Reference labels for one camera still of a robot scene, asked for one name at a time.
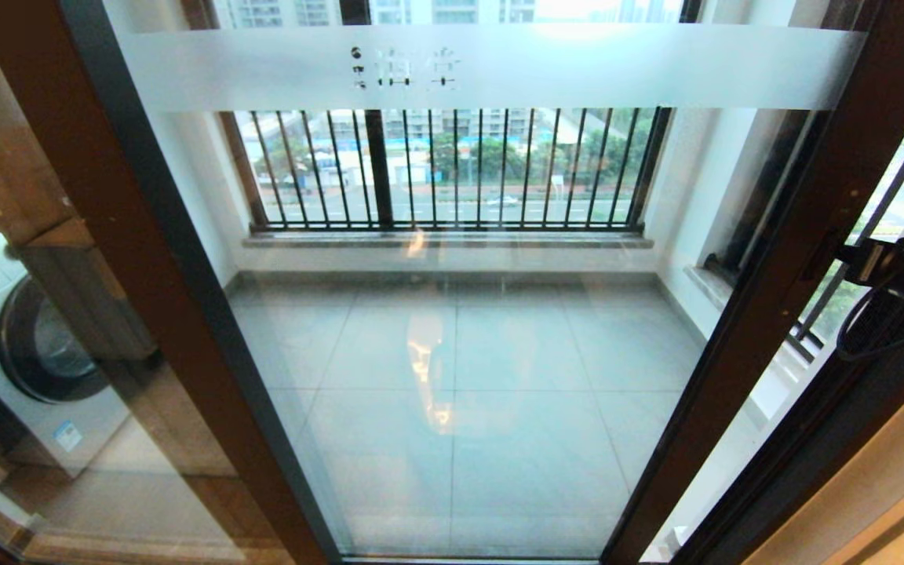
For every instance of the sliding glass door brown frame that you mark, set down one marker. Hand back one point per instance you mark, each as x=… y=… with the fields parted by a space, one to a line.
x=577 y=67

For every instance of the black window guard railing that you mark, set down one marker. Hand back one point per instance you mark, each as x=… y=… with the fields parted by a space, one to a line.
x=891 y=187
x=452 y=228

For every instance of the grey stone window sill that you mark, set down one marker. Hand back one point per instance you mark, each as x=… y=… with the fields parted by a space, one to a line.
x=707 y=284
x=444 y=242

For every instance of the dark brown door jamb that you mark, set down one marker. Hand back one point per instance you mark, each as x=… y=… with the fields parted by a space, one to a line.
x=805 y=471

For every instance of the white front-load washing machine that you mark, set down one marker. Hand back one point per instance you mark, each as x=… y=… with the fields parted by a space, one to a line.
x=44 y=345

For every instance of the dark window frame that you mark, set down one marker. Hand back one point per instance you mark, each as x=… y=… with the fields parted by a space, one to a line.
x=380 y=173
x=762 y=196

